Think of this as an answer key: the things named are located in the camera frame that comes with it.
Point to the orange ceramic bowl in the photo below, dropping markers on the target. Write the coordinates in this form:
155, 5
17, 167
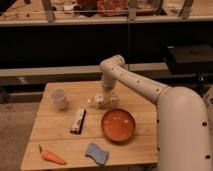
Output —
118, 125

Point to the wooden table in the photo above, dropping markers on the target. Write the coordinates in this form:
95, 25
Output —
51, 129

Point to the orange object on shelf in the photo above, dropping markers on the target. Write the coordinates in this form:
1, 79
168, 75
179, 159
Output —
112, 7

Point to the long wooden shelf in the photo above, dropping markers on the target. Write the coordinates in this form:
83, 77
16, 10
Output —
91, 12

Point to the white plastic bottle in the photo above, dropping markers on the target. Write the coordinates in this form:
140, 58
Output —
103, 100

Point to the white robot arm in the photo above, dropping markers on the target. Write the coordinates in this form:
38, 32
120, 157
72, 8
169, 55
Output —
183, 138

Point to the brown white chocolate bar box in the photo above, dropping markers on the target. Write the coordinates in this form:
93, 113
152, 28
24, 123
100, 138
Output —
78, 121

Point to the orange toy carrot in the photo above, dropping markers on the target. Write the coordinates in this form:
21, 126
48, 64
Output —
51, 157

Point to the blue sponge cloth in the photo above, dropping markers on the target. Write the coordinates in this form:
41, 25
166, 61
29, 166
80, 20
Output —
97, 154

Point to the black box on right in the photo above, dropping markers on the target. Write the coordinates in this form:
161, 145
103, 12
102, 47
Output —
190, 59

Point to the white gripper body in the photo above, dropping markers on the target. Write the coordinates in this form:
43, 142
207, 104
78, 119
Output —
107, 92

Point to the translucent plastic cup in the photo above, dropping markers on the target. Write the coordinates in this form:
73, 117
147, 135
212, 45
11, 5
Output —
59, 98

